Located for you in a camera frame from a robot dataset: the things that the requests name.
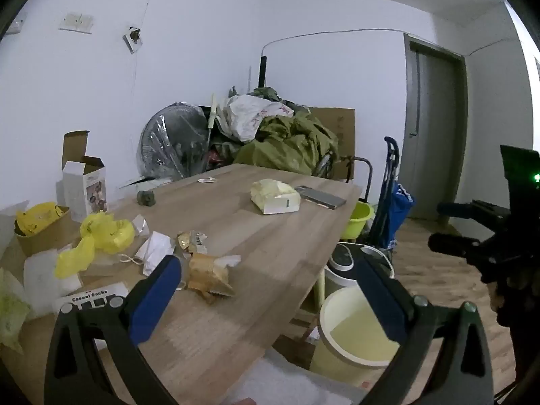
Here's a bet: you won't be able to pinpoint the pale green printed plastic bag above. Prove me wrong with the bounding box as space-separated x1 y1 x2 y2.
0 267 34 356

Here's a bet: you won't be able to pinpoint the single wall switch plate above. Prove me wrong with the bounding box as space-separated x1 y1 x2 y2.
6 12 28 35

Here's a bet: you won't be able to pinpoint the white printed plastic bag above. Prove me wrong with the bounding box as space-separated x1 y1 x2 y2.
214 94 295 143

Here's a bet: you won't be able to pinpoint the double wall switch plate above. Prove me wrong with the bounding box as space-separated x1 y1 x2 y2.
58 12 94 34

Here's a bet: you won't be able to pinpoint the brown box with yellow item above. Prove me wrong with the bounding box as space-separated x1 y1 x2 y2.
14 205 72 258

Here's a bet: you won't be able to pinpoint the olive green cloth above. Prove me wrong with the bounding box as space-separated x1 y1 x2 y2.
239 112 341 177

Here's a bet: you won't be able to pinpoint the metal chair frame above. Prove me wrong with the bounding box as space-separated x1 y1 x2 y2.
321 154 374 203

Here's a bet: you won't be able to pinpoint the thin wall cable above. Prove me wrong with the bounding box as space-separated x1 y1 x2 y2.
262 27 406 57

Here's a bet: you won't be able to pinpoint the gold and white snack wrapper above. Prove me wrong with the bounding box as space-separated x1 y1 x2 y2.
176 229 210 257

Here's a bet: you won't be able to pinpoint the person's grey pants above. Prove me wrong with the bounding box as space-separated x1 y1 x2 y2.
228 356 353 405

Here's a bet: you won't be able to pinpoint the white printed package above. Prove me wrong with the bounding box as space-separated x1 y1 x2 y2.
52 282 130 318

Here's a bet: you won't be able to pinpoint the cream plastic stick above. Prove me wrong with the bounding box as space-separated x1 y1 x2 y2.
206 93 218 145

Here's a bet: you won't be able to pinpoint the grey smartphone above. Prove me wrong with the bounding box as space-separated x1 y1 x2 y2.
294 185 347 211

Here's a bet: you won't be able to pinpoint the fan wrapped in plastic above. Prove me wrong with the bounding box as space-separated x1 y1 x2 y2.
139 101 210 181

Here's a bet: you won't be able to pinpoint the grey door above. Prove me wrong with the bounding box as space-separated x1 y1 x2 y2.
402 33 469 222

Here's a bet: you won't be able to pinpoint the green plastic basin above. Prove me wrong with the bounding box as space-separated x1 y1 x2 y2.
339 200 376 241

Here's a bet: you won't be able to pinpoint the blue shopping trolley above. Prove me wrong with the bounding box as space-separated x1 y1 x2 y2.
366 136 416 258

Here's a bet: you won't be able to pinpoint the dark green cloth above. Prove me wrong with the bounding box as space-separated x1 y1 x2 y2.
247 86 296 106

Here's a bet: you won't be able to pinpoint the open white cardboard box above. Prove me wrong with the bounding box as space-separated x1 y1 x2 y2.
61 130 108 224

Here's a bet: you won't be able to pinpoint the pale yellow tissue pack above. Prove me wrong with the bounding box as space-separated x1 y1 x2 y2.
250 179 301 215

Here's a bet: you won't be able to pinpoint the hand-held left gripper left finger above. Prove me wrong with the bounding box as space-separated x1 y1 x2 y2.
44 254 182 405

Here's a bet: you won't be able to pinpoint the brown cardboard sheet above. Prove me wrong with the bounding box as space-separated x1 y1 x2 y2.
307 107 356 183

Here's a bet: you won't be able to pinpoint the broken wall socket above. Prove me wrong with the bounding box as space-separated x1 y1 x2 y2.
122 26 145 55

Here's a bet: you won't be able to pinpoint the brown paper bag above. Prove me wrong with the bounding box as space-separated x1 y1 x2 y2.
185 252 243 305

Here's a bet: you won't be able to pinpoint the small yellow plastic bag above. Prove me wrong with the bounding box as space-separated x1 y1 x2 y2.
16 201 60 237

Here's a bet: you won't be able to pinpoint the cream plastic bucket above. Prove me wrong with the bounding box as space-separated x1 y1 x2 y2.
310 286 402 388

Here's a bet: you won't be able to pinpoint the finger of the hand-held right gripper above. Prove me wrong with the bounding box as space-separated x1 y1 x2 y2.
436 200 511 224
428 232 507 269

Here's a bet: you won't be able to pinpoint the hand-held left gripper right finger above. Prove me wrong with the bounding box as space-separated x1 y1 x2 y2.
355 256 495 405

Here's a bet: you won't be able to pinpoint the white electric cooker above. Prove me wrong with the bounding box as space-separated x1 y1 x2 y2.
324 242 396 302

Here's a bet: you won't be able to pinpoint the torn white wrapper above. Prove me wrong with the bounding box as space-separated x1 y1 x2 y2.
130 214 151 238

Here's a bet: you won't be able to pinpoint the large yellow plastic bag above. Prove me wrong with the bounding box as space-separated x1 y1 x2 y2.
56 210 136 280

